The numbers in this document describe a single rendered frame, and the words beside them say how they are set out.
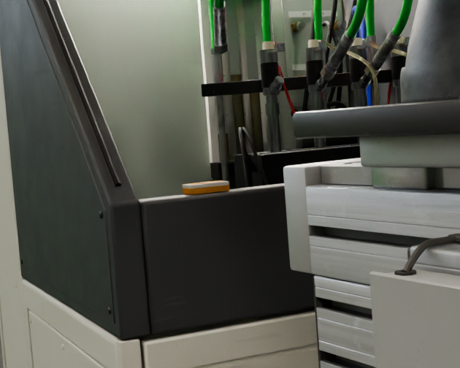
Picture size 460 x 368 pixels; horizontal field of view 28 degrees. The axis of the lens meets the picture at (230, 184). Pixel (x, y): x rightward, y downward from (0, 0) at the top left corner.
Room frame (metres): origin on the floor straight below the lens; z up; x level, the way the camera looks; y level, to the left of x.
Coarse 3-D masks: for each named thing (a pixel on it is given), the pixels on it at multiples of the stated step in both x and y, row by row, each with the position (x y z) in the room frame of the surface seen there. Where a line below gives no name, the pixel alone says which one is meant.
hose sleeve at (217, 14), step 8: (216, 8) 1.27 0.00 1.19; (224, 8) 1.27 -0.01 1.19; (216, 16) 1.28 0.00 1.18; (224, 16) 1.29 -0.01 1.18; (216, 24) 1.30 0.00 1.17; (224, 24) 1.30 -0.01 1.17; (216, 32) 1.31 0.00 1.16; (224, 32) 1.31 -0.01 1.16; (216, 40) 1.33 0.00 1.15; (224, 40) 1.33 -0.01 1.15
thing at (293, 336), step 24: (312, 312) 1.15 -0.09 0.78; (168, 336) 1.08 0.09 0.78; (192, 336) 1.08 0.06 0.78; (216, 336) 1.09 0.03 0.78; (240, 336) 1.10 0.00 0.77; (264, 336) 1.12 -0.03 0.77; (288, 336) 1.13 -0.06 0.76; (312, 336) 1.14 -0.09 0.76; (144, 360) 1.06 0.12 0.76; (168, 360) 1.06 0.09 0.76; (192, 360) 1.08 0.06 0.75; (216, 360) 1.09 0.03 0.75; (240, 360) 1.10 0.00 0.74; (264, 360) 1.11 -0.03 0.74; (288, 360) 1.13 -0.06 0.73; (312, 360) 1.14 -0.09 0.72
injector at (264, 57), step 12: (264, 60) 1.41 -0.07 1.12; (276, 60) 1.41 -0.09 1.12; (264, 72) 1.41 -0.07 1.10; (276, 72) 1.41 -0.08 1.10; (264, 84) 1.41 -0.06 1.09; (276, 84) 1.39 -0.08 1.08; (276, 96) 1.41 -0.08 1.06; (276, 108) 1.41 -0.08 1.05; (276, 120) 1.41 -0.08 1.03; (276, 132) 1.41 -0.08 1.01; (276, 144) 1.41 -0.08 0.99
